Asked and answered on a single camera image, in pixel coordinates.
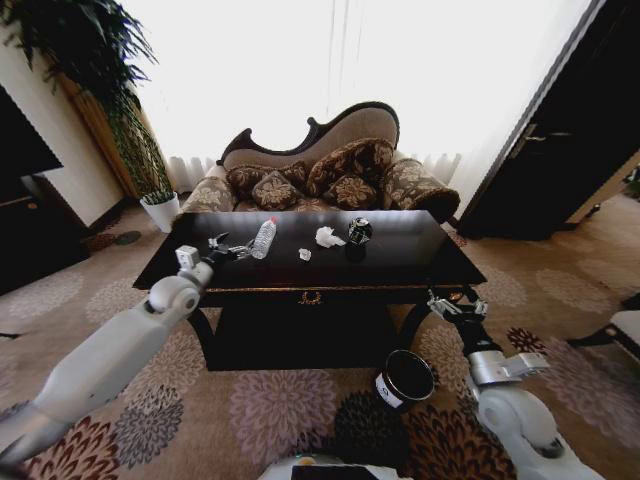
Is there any black round trash bin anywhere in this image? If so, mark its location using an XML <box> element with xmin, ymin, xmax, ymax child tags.
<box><xmin>373</xmin><ymin>349</ymin><xmax>436</xmax><ymax>413</ymax></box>

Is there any clear plastic bottle red cap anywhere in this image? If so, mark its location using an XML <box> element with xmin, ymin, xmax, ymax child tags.
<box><xmin>250</xmin><ymin>215</ymin><xmax>279</xmax><ymax>261</ymax></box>

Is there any floral sofa armrest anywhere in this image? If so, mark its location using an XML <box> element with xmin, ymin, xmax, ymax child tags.
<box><xmin>178</xmin><ymin>174</ymin><xmax>239</xmax><ymax>217</ymax></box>

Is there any white plant pot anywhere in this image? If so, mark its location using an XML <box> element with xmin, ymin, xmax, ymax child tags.
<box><xmin>139</xmin><ymin>191</ymin><xmax>181</xmax><ymax>234</ymax></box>

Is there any long brown floral cushion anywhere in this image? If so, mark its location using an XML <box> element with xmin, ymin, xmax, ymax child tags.
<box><xmin>225</xmin><ymin>160</ymin><xmax>307</xmax><ymax>202</ymax></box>

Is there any small square floral cushion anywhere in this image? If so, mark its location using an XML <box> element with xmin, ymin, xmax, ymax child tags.
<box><xmin>251</xmin><ymin>170</ymin><xmax>304</xmax><ymax>212</ymax></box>

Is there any white sheer curtain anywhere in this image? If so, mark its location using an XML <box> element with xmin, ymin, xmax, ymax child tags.
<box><xmin>119</xmin><ymin>0</ymin><xmax>596</xmax><ymax>214</ymax></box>

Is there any dark wooden coffee table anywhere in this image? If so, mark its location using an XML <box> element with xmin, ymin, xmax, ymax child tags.
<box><xmin>132</xmin><ymin>209</ymin><xmax>489</xmax><ymax>373</ymax></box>

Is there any crumpled white tissue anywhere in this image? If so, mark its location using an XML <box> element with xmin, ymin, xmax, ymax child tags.
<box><xmin>314</xmin><ymin>225</ymin><xmax>347</xmax><ymax>249</ymax></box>

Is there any tall bamboo plant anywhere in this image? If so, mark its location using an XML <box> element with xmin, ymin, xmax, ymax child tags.
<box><xmin>102</xmin><ymin>84</ymin><xmax>177</xmax><ymax>202</ymax></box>

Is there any medium brown floral cushion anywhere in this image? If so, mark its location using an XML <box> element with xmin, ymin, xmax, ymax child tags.
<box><xmin>322</xmin><ymin>173</ymin><xmax>380</xmax><ymax>212</ymax></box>

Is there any large round floral cushion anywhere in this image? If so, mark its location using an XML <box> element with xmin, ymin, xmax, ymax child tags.
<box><xmin>305</xmin><ymin>138</ymin><xmax>396</xmax><ymax>199</ymax></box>

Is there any dark television cabinet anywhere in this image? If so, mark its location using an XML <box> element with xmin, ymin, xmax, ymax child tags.
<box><xmin>0</xmin><ymin>172</ymin><xmax>92</xmax><ymax>297</ymax></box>

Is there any dark wooden door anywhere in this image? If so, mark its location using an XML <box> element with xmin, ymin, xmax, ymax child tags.
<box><xmin>457</xmin><ymin>0</ymin><xmax>640</xmax><ymax>242</ymax></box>

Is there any white robot front shell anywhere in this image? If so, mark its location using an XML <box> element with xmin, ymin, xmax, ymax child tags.
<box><xmin>258</xmin><ymin>449</ymin><xmax>402</xmax><ymax>480</ymax></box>

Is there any black flat television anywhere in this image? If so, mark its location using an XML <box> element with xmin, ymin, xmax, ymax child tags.
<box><xmin>0</xmin><ymin>84</ymin><xmax>64</xmax><ymax>187</ymax></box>

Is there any large green leafy plant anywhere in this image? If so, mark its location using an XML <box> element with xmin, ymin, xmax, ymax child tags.
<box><xmin>0</xmin><ymin>0</ymin><xmax>160</xmax><ymax>109</ymax></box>

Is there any beige chaise sofa dark frame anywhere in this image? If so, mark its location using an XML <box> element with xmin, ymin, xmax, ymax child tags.
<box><xmin>177</xmin><ymin>101</ymin><xmax>462</xmax><ymax>224</ymax></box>

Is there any white cushioned chair dark frame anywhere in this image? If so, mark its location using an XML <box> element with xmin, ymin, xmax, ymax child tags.
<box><xmin>567</xmin><ymin>293</ymin><xmax>640</xmax><ymax>362</ymax></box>

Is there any metal door handle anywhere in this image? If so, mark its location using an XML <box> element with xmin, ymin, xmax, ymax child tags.
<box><xmin>510</xmin><ymin>123</ymin><xmax>550</xmax><ymax>150</ymax></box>

